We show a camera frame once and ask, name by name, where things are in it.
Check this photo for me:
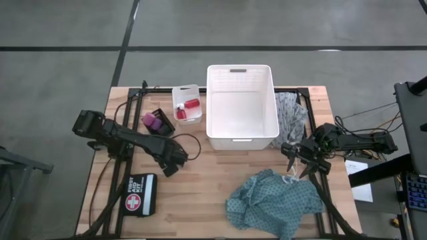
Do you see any large white perforated basket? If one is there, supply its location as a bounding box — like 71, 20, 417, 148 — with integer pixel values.
205, 64, 280, 151

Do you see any pink bandage roll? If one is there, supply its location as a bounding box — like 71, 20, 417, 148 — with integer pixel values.
141, 112, 156, 127

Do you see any small black mesh basket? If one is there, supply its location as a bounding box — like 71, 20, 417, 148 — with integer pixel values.
142, 107, 176, 138

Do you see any grey metal table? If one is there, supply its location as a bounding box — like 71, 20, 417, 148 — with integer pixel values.
0, 145, 54, 240

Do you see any small white plastic bin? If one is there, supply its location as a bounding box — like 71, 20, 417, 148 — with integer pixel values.
171, 84, 203, 126

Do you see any teal patterned gown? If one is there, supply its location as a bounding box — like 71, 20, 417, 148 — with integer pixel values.
226, 165, 325, 239

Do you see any black support bar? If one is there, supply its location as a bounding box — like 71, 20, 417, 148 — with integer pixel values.
348, 153, 413, 188

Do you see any thin black floor cable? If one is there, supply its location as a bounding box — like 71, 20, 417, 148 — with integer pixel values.
342, 101, 400, 121

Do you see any grey patterned gown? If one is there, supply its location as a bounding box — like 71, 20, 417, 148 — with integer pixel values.
270, 92, 310, 150

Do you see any black first aid kit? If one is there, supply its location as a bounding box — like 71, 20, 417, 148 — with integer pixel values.
120, 173, 158, 217

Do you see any black keyboard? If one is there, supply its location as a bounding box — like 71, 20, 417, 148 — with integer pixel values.
405, 173, 427, 213

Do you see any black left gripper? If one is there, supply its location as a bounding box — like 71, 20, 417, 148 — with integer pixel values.
153, 135, 189, 178

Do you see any brown cable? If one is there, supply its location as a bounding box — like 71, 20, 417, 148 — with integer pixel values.
88, 156, 113, 228

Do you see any white paper sheet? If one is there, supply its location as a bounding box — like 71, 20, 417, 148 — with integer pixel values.
344, 159, 374, 203

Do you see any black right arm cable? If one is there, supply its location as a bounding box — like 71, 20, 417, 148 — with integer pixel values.
334, 115, 354, 135

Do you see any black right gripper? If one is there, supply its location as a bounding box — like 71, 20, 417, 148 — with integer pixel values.
281, 138, 332, 179

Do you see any black table frame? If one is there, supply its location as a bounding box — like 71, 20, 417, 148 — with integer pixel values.
75, 79, 364, 239

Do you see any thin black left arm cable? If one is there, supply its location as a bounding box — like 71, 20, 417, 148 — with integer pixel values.
171, 133, 202, 161

